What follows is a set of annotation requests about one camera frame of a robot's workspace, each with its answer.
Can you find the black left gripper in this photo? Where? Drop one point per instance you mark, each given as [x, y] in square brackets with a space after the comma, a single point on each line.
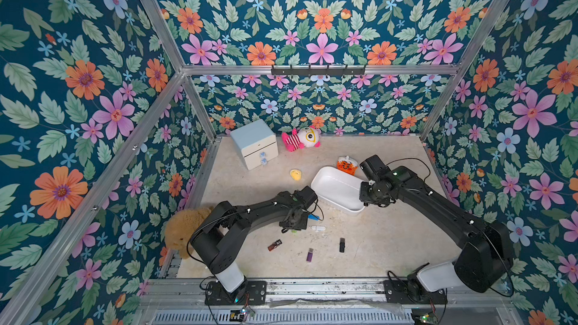
[303, 225]

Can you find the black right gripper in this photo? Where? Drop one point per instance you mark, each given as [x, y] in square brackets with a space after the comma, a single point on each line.
[370, 194]

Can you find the red swivel usb drive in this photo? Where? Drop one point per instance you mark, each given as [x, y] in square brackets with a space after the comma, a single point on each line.
[274, 245]

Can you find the white plastic storage box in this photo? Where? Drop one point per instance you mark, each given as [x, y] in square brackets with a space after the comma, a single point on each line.
[339, 189]

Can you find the black usb drive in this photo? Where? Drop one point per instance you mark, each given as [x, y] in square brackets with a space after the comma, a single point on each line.
[342, 245]

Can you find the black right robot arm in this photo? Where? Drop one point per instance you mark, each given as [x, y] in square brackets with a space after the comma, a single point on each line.
[486, 250]

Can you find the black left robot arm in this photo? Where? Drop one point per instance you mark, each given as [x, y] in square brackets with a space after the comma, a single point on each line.
[219, 239]

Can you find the purple usb drive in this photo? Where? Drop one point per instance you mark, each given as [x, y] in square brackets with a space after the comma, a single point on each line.
[310, 255]

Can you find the orange tiger plush pouch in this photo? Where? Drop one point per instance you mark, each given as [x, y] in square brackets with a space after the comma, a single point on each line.
[347, 165]

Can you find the white pink fish plush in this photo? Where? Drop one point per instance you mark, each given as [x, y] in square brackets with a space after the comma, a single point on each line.
[301, 139]

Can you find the light blue mini drawer cabinet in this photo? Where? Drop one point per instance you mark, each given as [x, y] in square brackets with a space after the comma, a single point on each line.
[255, 143]

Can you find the brown teddy bear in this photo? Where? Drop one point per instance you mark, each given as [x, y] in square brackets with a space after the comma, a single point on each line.
[181, 226]

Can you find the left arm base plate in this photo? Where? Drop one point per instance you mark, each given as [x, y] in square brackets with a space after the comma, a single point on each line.
[249, 293]

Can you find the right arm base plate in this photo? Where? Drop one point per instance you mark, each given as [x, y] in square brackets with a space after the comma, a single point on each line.
[411, 293]

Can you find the black hook rail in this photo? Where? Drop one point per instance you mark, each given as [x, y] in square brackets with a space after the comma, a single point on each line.
[310, 70]

